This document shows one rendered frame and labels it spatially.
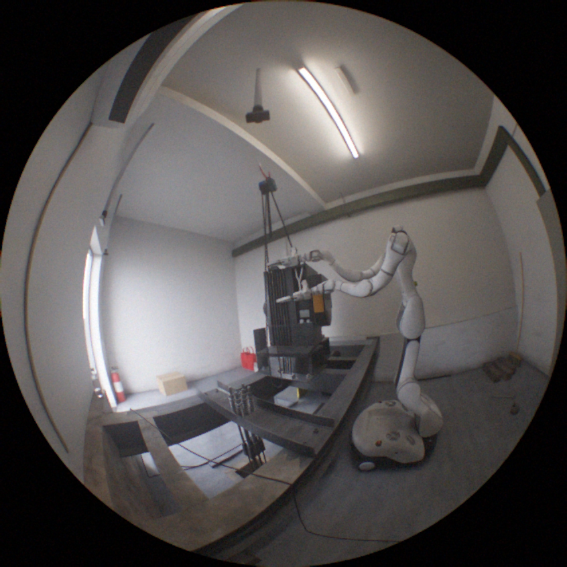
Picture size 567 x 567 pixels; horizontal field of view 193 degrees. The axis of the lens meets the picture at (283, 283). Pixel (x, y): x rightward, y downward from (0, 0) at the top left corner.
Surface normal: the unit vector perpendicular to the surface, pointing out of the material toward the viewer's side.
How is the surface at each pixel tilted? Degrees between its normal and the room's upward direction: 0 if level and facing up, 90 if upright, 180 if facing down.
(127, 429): 90
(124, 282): 90
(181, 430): 90
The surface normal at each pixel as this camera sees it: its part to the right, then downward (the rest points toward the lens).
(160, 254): 0.80, -0.16
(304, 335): -0.40, -0.09
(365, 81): 0.10, 0.98
